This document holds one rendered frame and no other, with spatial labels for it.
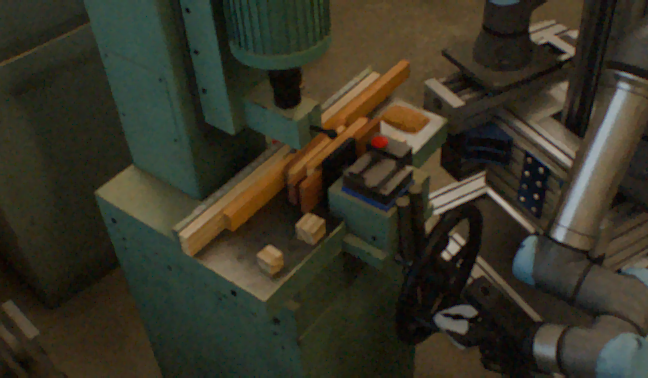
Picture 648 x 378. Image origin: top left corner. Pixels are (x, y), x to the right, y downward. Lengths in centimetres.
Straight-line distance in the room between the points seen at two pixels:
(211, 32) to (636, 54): 68
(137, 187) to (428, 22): 233
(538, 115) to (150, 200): 97
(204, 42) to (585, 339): 79
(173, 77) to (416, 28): 239
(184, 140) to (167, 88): 12
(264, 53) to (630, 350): 70
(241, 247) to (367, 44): 232
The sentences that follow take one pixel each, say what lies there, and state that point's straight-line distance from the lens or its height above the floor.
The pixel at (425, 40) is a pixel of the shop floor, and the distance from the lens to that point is 358.
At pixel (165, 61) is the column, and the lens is 138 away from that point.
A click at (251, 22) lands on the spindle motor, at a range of 120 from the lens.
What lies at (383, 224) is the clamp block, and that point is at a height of 94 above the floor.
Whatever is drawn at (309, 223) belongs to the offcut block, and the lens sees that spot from 132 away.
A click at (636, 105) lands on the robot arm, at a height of 121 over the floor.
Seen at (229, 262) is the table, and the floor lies 90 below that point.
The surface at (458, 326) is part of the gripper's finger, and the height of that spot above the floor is 88.
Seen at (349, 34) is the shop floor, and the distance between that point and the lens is 364.
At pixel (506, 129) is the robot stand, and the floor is 69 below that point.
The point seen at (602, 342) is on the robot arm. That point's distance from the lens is 110.
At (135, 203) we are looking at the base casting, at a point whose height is 80.
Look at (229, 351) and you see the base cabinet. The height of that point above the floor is 50.
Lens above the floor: 187
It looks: 43 degrees down
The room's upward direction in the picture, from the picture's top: 4 degrees counter-clockwise
